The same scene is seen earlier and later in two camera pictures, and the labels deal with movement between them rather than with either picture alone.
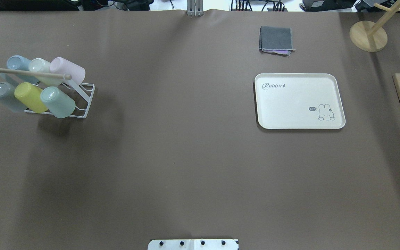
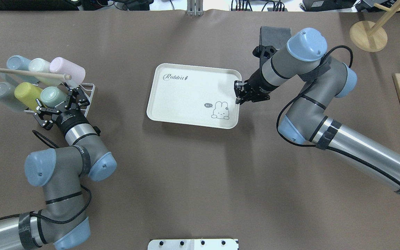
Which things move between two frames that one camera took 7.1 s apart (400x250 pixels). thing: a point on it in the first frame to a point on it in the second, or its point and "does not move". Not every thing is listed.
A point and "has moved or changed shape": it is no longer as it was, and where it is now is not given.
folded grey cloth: (276, 40) does not move
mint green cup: (59, 103) does not move
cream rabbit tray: (298, 101) has moved or changed shape
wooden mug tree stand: (370, 36) does not move
